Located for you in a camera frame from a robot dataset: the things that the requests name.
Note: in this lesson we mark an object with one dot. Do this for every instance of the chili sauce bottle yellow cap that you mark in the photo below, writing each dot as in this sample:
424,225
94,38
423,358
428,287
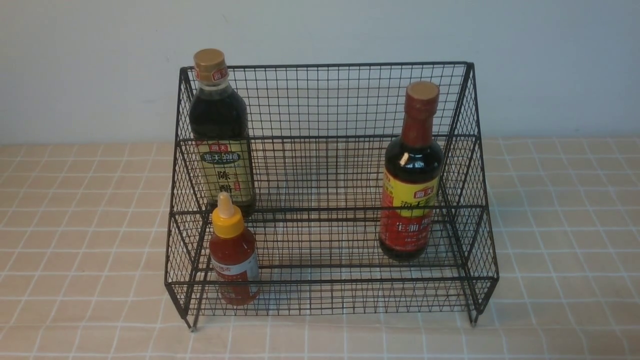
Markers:
233,253

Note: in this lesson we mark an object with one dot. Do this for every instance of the vinegar bottle gold cap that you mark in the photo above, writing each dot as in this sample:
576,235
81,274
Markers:
219,122

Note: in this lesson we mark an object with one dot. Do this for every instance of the black wire mesh shelf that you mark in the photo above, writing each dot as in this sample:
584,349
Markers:
318,134

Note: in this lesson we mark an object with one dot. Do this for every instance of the soy sauce bottle red label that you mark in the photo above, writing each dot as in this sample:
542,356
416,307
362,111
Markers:
413,164

